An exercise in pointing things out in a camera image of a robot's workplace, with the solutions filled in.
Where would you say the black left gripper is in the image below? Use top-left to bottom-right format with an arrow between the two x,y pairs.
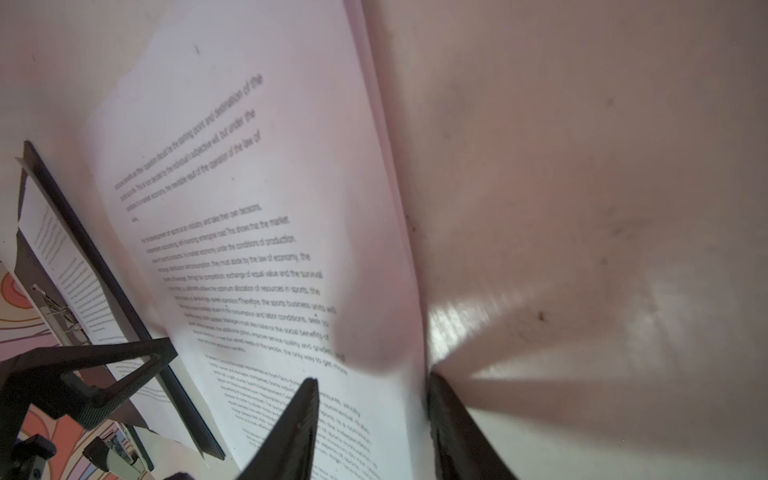
0,337 -> 179,480

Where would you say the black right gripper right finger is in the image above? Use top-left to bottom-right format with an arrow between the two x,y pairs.
427,372 -> 518,480

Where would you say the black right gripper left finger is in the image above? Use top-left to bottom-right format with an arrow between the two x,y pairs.
239,377 -> 320,480

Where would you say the white printed sheet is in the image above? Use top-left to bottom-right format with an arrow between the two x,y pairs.
19,184 -> 196,449
81,1 -> 434,479

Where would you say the teal clip folder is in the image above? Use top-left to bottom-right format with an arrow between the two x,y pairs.
21,140 -> 226,460

